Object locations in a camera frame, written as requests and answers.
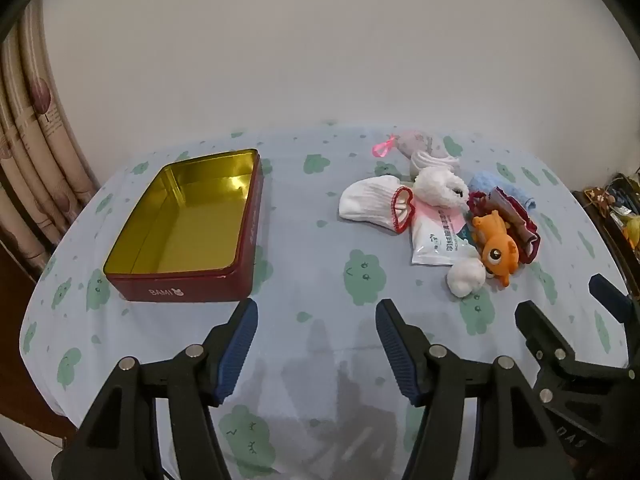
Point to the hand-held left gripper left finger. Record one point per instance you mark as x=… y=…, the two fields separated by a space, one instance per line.
x=237 y=350

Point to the pink pouch with pink loop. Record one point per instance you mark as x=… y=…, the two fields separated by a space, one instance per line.
x=415 y=141

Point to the white fluffy sock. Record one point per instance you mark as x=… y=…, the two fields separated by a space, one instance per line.
x=435 y=185

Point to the pink and white wipes packet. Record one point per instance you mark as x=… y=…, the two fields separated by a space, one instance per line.
x=435 y=240

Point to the red tin box gold inside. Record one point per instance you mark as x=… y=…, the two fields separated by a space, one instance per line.
x=190 y=220

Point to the beige patterned curtain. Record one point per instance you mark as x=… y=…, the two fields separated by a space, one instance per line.
x=35 y=150

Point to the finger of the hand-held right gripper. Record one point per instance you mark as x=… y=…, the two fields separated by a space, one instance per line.
x=542 y=325
x=607 y=292

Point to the grey white striped sock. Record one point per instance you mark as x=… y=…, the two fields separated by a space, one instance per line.
x=430 y=162

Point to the cluttered dark side shelf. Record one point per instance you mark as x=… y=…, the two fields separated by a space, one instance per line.
x=615 y=205

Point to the white plush ball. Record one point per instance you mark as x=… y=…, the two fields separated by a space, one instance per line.
x=465 y=277

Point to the white sock with red trim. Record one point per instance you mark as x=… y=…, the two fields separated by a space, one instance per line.
x=365 y=200

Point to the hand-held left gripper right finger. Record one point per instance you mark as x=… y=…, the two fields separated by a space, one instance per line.
x=395 y=350

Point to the orange plush toy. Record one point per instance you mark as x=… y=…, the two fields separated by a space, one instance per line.
x=495 y=250

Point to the light blue towel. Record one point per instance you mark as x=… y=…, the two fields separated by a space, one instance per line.
x=487 y=182

